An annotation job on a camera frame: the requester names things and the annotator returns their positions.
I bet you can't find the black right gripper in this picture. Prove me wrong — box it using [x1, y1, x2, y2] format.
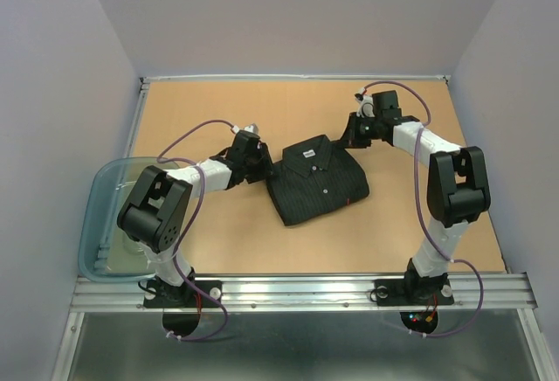
[335, 111, 383, 148]

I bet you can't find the black pinstriped long sleeve shirt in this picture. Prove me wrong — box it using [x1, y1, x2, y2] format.
[266, 135, 369, 226]

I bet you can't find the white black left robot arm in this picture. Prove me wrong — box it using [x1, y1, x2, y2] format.
[116, 125, 272, 308]

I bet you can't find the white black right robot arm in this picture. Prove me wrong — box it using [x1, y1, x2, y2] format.
[338, 90, 491, 306]

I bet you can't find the clear teal plastic bin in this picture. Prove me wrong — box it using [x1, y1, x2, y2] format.
[78, 156, 181, 283]

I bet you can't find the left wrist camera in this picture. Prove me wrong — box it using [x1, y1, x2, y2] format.
[237, 123, 259, 137]

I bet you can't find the aluminium front mounting rail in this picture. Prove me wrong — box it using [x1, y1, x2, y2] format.
[70, 273, 537, 314]

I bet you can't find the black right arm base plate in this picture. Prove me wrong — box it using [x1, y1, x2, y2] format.
[373, 278, 455, 307]

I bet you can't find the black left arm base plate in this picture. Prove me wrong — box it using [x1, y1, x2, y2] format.
[137, 278, 218, 309]

